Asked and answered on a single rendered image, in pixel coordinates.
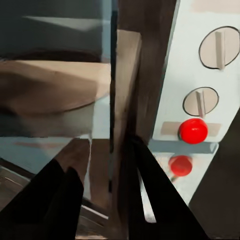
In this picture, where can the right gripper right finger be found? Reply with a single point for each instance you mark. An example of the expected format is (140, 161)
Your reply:
(174, 220)

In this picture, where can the microwave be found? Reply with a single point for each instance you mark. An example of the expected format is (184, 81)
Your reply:
(155, 69)

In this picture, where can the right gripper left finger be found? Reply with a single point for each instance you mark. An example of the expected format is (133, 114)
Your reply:
(49, 207)

